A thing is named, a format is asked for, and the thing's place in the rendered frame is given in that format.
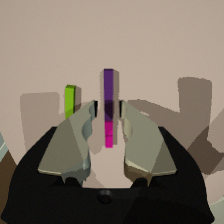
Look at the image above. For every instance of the purple rod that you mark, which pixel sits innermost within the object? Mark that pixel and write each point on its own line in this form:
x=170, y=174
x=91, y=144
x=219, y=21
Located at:
x=108, y=94

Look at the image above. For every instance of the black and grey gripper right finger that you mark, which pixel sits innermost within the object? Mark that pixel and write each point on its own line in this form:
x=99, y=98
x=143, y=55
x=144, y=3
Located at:
x=153, y=153

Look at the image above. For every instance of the magenta rod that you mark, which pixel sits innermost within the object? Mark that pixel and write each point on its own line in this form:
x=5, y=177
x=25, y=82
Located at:
x=108, y=127
x=108, y=141

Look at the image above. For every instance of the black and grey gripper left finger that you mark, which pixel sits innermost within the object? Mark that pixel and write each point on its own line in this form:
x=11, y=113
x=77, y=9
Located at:
x=61, y=152

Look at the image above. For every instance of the lime green rod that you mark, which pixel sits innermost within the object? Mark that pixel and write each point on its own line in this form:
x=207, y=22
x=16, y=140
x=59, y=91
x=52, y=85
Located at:
x=69, y=100

